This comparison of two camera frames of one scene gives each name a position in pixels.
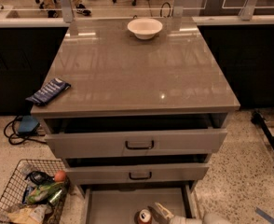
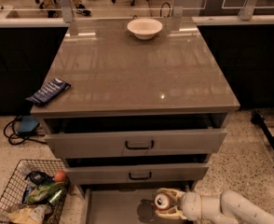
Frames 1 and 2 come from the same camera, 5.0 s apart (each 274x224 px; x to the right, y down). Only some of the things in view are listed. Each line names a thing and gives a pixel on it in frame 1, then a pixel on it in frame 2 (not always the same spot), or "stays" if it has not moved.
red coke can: (144, 217) to (161, 200)
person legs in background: (49, 4) stays
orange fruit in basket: (60, 175) stays
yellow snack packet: (29, 215) stays
